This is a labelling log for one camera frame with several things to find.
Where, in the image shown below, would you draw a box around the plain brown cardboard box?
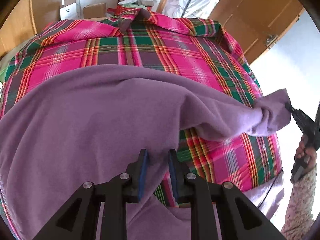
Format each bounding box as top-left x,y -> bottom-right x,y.
83,3 -> 107,19

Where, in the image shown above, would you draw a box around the white open cardboard box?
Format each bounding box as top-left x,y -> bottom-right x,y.
60,0 -> 81,20

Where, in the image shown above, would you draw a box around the red patterned gift box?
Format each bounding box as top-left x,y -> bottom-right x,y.
105,6 -> 140,20

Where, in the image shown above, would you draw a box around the person right hand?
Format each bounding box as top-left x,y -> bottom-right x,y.
293,134 -> 318,173

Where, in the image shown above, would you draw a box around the floral sleeve right forearm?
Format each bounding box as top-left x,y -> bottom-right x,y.
281,166 -> 317,239

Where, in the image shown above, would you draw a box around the purple fleece pants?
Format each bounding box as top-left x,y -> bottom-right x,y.
1,65 -> 291,239

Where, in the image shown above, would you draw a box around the wooden wardrobe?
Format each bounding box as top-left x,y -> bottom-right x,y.
1,0 -> 62,56

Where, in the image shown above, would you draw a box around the wooden door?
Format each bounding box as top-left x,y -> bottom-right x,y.
209,0 -> 304,63

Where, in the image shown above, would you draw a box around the pink green plaid bedsheet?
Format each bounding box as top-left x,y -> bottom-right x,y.
0,8 -> 284,240

